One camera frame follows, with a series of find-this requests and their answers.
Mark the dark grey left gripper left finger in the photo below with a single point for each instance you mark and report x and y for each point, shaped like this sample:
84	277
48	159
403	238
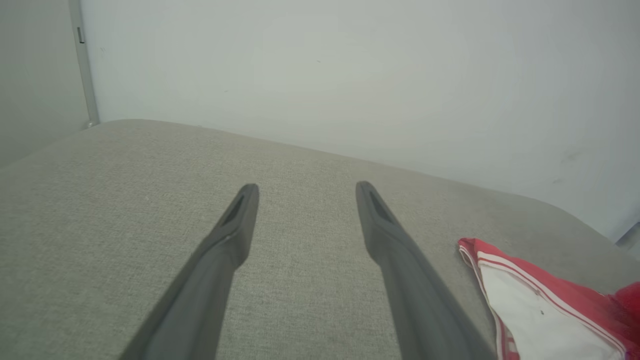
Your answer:
200	300

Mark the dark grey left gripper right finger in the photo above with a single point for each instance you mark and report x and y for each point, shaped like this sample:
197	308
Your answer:
415	300

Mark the red Bulls basketball jersey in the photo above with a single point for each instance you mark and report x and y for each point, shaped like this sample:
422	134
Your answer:
530	310

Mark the grey wall trim strip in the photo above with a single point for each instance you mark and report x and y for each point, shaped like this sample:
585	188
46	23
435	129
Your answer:
82	60

